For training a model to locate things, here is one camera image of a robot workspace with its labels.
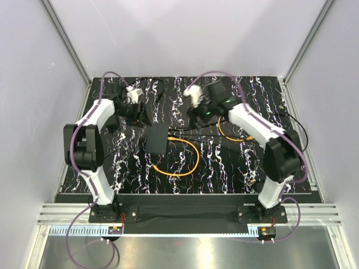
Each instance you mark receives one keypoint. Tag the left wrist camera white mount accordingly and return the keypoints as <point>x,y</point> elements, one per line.
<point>133,95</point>

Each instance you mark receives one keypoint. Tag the black network switch box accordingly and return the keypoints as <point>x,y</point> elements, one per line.
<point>157,139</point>

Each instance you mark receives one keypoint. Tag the aluminium frame rail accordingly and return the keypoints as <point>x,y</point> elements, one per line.
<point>59,213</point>

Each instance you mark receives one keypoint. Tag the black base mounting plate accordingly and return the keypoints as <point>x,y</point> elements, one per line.
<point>184,211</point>

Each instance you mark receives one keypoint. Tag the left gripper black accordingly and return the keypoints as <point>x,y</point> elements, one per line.
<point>134,119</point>

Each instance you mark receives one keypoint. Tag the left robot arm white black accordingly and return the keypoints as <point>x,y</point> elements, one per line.
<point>84,150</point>

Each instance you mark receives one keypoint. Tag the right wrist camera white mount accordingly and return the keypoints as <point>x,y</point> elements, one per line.
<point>195,93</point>

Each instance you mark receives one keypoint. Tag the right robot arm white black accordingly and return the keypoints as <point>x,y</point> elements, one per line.
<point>282,154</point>

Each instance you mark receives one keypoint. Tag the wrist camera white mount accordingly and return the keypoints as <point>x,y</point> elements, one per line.
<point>133,95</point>
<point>195,93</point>

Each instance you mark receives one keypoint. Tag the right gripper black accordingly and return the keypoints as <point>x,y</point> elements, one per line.
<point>194,112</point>

